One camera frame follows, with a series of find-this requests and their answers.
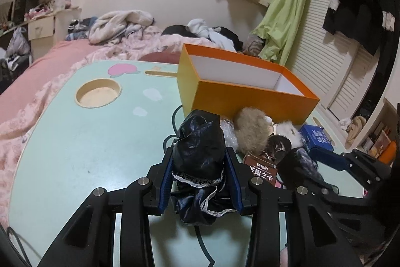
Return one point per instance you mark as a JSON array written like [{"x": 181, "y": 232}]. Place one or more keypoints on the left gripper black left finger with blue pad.
[{"x": 111, "y": 224}]

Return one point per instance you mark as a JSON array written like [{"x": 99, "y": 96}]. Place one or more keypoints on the white fluffy pompom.
[{"x": 288, "y": 130}]

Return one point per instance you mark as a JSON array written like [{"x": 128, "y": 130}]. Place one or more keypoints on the black lace-trimmed fabric pouch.
[{"x": 202, "y": 192}]

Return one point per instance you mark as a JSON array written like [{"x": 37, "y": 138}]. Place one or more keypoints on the black hanging clothes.
[{"x": 374, "y": 24}]

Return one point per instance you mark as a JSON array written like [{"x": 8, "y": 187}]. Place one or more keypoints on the round black lens cap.
[{"x": 278, "y": 146}]

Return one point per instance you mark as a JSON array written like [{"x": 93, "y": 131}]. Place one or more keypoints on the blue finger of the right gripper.
[{"x": 331, "y": 159}]

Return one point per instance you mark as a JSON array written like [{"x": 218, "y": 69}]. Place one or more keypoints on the brown card box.
[{"x": 262, "y": 169}]

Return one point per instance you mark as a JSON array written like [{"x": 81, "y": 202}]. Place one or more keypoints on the blue small box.
[{"x": 315, "y": 136}]

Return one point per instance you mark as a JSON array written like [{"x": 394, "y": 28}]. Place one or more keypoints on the white drawer cabinet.
[{"x": 45, "y": 32}]

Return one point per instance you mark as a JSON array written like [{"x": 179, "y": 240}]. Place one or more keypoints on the green hanging garment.
[{"x": 279, "y": 28}]

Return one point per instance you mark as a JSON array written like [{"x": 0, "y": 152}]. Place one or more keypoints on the cream crumpled blanket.
[{"x": 111, "y": 24}]

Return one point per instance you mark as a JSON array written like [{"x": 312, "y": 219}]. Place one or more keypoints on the beige furry plush keychain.
[{"x": 253, "y": 129}]

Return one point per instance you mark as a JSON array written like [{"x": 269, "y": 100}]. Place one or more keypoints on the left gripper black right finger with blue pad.
[{"x": 313, "y": 238}]

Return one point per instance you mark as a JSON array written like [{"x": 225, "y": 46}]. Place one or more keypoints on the clear plastic bag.
[{"x": 230, "y": 138}]

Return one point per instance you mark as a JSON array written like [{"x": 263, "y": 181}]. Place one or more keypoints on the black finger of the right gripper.
[{"x": 291, "y": 175}]

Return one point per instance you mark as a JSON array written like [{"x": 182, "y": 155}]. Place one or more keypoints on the orange cardboard box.
[{"x": 223, "y": 83}]

